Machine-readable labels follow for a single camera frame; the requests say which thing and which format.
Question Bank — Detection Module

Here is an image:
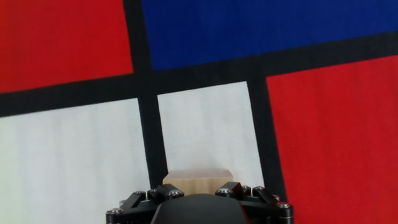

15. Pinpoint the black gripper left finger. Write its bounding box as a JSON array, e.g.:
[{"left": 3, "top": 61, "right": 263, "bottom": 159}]
[{"left": 104, "top": 183, "right": 185, "bottom": 224}]

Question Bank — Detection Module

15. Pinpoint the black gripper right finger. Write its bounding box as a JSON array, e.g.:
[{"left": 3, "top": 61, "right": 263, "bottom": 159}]
[{"left": 215, "top": 181, "right": 295, "bottom": 224}]

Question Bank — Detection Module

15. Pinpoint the light wooden cube block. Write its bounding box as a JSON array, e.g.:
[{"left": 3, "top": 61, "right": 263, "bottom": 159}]
[{"left": 162, "top": 169, "right": 234, "bottom": 197}]

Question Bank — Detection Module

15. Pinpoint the colour block patterned cloth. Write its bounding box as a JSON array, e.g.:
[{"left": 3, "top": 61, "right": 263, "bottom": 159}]
[{"left": 0, "top": 0, "right": 398, "bottom": 224}]

